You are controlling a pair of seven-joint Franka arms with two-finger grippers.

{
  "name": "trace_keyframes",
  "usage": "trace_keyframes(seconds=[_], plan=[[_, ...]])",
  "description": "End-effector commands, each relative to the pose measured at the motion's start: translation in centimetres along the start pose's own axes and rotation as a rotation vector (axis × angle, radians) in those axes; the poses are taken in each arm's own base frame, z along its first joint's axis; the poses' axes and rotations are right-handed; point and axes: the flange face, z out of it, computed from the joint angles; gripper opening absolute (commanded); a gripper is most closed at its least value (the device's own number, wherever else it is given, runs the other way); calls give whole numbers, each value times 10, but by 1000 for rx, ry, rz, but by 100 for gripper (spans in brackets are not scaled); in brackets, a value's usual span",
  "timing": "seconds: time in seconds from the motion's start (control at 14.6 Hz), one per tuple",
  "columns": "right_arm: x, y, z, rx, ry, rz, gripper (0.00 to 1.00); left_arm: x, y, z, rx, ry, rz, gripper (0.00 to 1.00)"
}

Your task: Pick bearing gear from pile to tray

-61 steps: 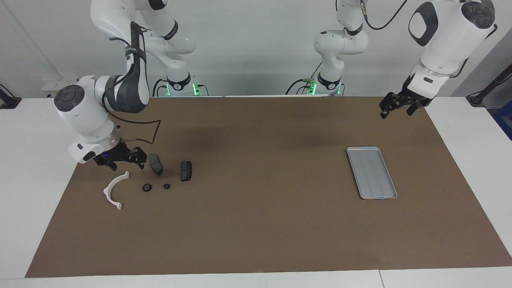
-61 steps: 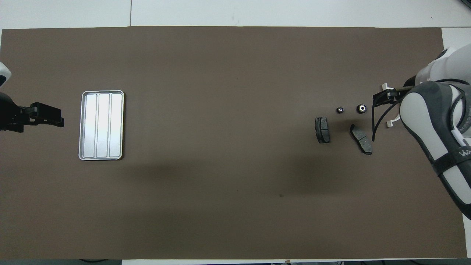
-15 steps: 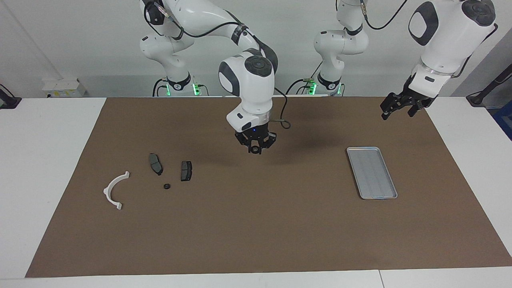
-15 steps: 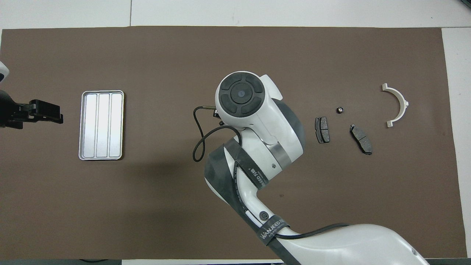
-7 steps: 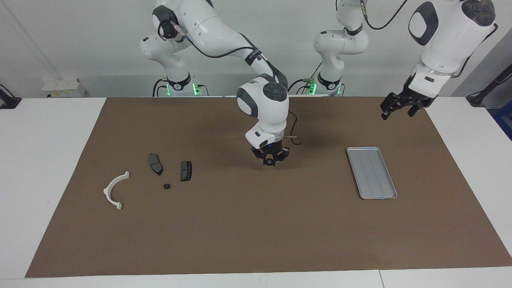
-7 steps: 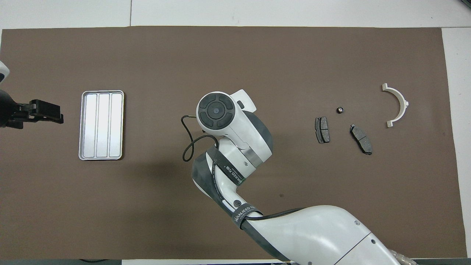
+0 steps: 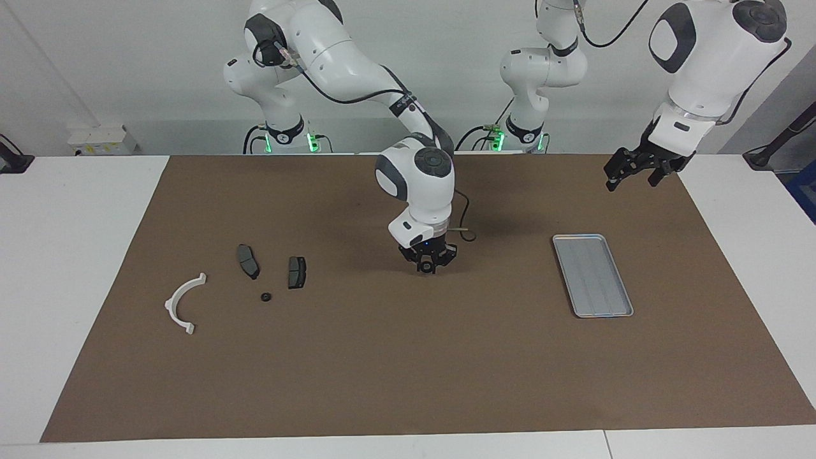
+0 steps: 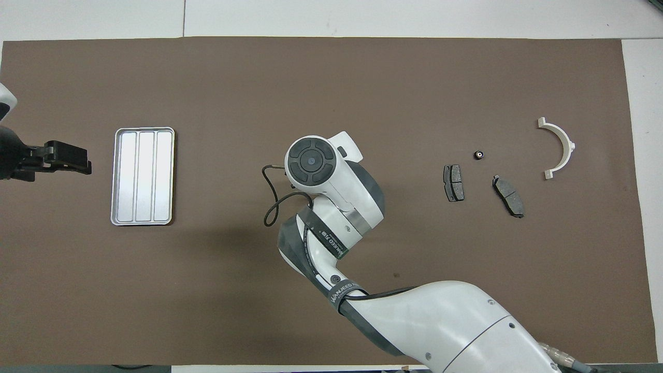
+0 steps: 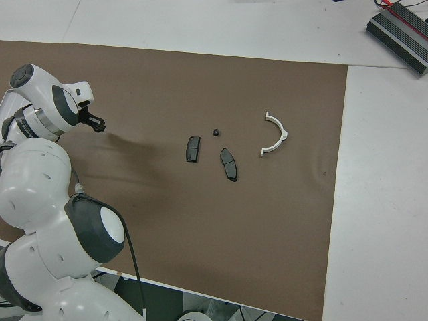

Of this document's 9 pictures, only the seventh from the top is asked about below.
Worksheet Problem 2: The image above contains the brown table mat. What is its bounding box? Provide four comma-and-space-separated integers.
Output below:
40, 153, 816, 443

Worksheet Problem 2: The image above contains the black left base cable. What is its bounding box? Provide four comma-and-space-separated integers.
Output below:
455, 99, 514, 152

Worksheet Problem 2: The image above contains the black right base cable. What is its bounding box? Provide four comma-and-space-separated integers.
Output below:
242, 124, 268, 155

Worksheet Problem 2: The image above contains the white curved plastic bracket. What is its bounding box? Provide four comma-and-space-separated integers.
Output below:
164, 273, 208, 336

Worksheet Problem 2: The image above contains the black slanted stand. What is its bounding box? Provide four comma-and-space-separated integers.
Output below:
743, 102, 816, 170

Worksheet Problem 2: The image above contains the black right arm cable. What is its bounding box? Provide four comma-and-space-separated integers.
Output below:
253, 40, 477, 243

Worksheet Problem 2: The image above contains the black table clamp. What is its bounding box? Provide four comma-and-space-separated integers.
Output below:
0, 134, 34, 174

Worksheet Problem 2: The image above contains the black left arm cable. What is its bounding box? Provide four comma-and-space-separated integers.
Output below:
572, 0, 796, 126

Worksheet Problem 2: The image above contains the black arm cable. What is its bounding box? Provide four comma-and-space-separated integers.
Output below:
253, 40, 477, 243
572, 0, 796, 126

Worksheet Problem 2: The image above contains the black base cable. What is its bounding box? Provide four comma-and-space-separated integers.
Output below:
455, 99, 514, 152
242, 124, 268, 155

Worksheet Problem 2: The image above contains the silver metal tray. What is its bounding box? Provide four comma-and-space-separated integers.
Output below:
552, 234, 634, 319

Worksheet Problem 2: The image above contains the white power box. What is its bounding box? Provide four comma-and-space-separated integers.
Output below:
68, 126, 138, 157

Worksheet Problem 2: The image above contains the long curved grey brake pad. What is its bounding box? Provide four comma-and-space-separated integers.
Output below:
237, 244, 261, 281

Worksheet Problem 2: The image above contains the blue box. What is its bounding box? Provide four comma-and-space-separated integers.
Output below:
784, 169, 816, 224

